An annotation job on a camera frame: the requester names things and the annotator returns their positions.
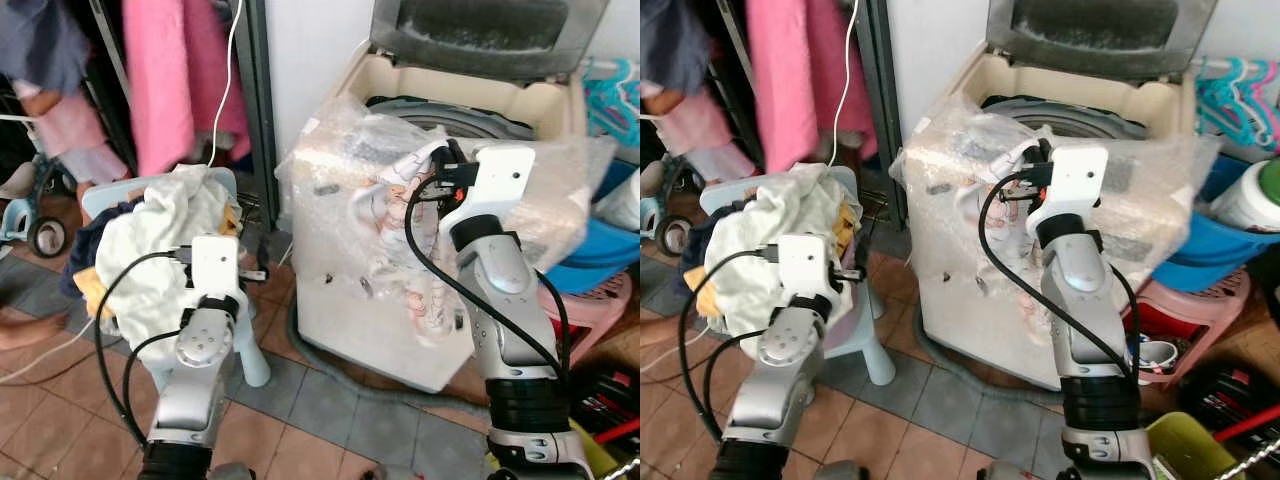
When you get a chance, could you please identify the cream top-load washing machine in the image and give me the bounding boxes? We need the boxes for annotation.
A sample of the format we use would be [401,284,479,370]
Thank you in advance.
[285,0,613,394]
[900,0,1223,393]

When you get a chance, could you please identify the teal clothes hangers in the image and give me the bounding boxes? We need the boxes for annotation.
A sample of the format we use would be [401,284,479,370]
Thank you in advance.
[1193,55,1280,153]
[583,57,641,153]

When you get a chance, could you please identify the yellow cloth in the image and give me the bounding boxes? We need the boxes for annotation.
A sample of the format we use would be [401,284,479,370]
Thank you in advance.
[693,193,865,319]
[74,200,249,323]

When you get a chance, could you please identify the light blue plastic stool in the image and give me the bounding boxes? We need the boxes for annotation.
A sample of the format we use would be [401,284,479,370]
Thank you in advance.
[80,166,273,389]
[697,164,898,387]

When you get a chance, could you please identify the white crumpled garment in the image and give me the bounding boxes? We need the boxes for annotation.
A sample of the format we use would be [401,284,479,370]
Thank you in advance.
[700,163,853,339]
[94,164,243,343]

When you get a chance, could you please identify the clear bubble wrap sheet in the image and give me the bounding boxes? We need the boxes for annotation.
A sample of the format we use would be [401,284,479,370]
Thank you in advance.
[274,93,618,276]
[887,98,1223,293]

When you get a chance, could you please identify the blue plastic basin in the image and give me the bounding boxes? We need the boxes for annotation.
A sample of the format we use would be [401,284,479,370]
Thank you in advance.
[1148,153,1280,294]
[543,158,641,297]

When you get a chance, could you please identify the dark blue cloth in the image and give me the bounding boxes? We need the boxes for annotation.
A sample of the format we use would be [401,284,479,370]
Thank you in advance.
[58,198,139,301]

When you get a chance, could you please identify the child tricycle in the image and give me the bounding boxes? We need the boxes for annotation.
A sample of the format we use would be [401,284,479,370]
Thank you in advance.
[652,155,703,258]
[0,150,73,260]

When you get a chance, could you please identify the pink plastic stool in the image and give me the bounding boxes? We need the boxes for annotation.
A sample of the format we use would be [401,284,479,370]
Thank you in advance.
[1122,268,1253,389]
[538,268,637,369]

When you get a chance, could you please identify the pink hanging garment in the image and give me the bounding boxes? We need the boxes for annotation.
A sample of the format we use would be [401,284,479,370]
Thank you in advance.
[744,0,873,178]
[121,0,253,178]

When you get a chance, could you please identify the white jar green lid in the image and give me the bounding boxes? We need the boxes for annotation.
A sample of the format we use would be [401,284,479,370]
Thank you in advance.
[1208,157,1280,234]

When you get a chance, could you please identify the white cup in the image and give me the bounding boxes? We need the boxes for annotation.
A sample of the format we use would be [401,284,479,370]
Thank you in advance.
[1138,339,1183,379]

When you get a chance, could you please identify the person in blue shirt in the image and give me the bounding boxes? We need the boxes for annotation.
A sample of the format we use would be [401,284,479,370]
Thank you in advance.
[0,0,133,353]
[640,0,753,349]

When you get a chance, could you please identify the black plastic crate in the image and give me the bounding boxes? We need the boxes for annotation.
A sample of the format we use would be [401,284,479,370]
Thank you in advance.
[1178,355,1280,456]
[568,355,641,453]

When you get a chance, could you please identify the yellow-green plastic bin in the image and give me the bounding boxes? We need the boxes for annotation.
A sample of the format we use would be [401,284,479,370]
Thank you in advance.
[566,418,623,480]
[1143,410,1248,480]

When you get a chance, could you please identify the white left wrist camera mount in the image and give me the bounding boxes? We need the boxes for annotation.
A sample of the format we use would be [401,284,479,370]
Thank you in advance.
[777,234,834,300]
[189,234,242,301]

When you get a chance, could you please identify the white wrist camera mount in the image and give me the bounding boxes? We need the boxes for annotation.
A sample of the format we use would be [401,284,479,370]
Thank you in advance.
[440,144,537,237]
[189,234,242,301]
[1024,146,1112,237]
[777,234,834,300]

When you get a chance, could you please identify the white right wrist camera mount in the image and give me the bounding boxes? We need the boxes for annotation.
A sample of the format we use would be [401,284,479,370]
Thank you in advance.
[1024,146,1112,237]
[440,144,537,237]

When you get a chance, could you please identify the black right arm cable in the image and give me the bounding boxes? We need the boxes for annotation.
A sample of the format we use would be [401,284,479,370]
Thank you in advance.
[403,173,574,389]
[978,168,1143,381]

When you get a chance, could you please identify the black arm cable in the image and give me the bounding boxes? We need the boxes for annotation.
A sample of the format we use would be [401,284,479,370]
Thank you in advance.
[678,246,789,446]
[403,173,574,389]
[978,168,1143,381]
[93,248,199,448]

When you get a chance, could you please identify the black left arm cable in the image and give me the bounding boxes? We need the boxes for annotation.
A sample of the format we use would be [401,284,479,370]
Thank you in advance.
[678,246,789,446]
[93,248,199,448]

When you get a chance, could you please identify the dark door frame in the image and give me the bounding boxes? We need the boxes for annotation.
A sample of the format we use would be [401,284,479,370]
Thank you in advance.
[854,0,910,232]
[234,0,284,234]

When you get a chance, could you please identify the white hanging cable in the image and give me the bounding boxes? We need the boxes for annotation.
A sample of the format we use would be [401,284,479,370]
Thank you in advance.
[206,0,247,169]
[826,0,864,168]

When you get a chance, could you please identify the white floor cord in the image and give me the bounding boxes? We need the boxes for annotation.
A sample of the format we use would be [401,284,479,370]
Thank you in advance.
[0,318,98,387]
[640,322,713,376]

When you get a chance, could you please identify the red handle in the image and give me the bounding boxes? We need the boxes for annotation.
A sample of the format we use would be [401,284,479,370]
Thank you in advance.
[597,417,641,447]
[1213,403,1280,444]

